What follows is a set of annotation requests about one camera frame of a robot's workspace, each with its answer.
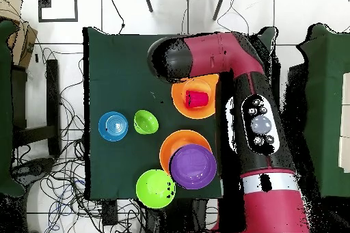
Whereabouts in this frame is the large orange bowl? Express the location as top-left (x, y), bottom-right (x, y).
top-left (171, 73), bottom-right (220, 120)
top-left (159, 129), bottom-right (213, 175)

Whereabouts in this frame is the red cup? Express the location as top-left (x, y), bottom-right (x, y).
top-left (185, 90), bottom-right (210, 109)

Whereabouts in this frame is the small green bowl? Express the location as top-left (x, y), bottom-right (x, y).
top-left (133, 109), bottom-right (160, 135)

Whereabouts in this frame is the purple bowl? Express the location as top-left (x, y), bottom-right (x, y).
top-left (169, 143), bottom-right (218, 191)

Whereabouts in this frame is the large green bowl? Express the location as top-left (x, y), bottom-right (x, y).
top-left (135, 169), bottom-right (177, 209)

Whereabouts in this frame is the white box stack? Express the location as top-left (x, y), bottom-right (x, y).
top-left (338, 72), bottom-right (350, 174)

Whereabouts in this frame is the blue bowl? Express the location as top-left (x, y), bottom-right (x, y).
top-left (98, 111), bottom-right (129, 143)

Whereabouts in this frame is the dark green table cloth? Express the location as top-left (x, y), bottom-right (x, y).
top-left (83, 26), bottom-right (278, 201)

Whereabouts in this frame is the black power strip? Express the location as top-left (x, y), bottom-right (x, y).
top-left (101, 199), bottom-right (119, 226)

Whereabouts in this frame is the black tripod leg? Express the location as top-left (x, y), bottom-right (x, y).
top-left (212, 0), bottom-right (228, 21)
top-left (141, 0), bottom-right (154, 13)

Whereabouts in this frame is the dark green covered table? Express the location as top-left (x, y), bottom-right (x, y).
top-left (296, 23), bottom-right (350, 202)
top-left (0, 20), bottom-right (27, 198)

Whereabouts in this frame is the cardboard box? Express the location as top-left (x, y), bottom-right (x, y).
top-left (0, 0), bottom-right (38, 70)

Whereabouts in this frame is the black cable with connector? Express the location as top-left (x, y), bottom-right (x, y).
top-left (107, 0), bottom-right (126, 35)

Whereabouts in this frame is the black metal stand frame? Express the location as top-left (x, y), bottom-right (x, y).
top-left (10, 59), bottom-right (62, 157)

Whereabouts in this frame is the black pedestal foot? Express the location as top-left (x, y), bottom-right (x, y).
top-left (12, 157), bottom-right (57, 187)

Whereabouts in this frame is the black floor frame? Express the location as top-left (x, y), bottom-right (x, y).
top-left (37, 0), bottom-right (79, 23)

